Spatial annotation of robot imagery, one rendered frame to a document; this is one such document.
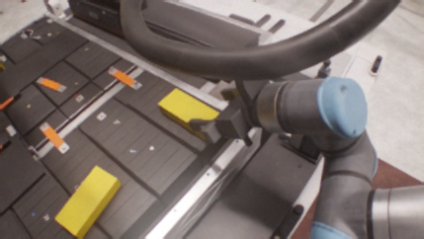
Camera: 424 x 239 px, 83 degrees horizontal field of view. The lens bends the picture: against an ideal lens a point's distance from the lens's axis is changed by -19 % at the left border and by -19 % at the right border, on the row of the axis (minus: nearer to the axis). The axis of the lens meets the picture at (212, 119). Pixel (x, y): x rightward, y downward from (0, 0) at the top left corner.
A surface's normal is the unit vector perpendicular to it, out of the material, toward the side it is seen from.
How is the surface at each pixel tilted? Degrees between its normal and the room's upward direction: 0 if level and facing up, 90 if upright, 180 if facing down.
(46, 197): 0
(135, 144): 0
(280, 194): 0
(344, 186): 20
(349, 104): 50
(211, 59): 36
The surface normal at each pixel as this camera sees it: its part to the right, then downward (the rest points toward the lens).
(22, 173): -0.06, -0.63
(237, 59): -0.43, -0.16
